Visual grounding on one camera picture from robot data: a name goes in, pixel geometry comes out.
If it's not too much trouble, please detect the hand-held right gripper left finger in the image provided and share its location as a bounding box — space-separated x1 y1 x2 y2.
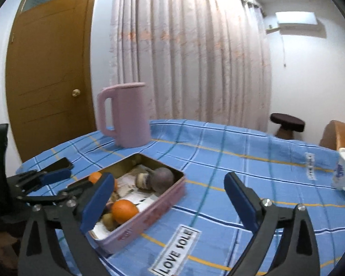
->
17 172 115 276

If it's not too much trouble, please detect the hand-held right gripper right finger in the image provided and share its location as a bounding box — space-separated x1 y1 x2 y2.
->
224 172 321 276

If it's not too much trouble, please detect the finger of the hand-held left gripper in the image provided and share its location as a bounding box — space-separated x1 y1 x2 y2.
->
17 180 94 205
16 158 74 192

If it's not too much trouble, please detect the yellow-green round fruit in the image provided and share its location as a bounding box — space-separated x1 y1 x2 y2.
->
99 213 118 232

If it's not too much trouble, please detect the small brown taro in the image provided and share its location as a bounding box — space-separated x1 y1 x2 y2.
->
135 172 153 190

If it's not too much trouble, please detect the pink tin box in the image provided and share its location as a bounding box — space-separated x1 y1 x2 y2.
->
66 153 187 255

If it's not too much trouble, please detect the purple passion fruit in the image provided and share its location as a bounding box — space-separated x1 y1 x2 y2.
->
151 167 174 193

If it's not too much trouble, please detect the white paper leaflet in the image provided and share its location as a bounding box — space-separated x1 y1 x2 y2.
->
91 223 112 240

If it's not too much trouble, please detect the printed brochure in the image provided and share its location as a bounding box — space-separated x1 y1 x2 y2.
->
115 175 161 210

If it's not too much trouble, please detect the blue plaid tablecloth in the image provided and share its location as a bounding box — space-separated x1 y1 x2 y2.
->
16 119 345 276

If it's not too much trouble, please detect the dark round stool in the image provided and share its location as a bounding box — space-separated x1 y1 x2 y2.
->
270 113 306 140

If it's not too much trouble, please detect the pink electric kettle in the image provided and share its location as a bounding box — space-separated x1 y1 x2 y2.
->
96 82 151 148

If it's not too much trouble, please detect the brown wooden door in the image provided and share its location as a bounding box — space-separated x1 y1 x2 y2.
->
5 0 97 163

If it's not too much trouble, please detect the white mug with blue print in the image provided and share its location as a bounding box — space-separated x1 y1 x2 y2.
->
331 147 345 192

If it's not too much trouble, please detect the brown leather chair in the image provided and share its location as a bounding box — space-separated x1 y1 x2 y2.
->
319 120 345 151

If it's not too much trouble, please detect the pale floral curtain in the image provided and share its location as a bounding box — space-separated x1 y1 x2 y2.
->
109 0 272 134

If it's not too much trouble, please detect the white air conditioner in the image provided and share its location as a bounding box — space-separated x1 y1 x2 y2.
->
275 11 318 26

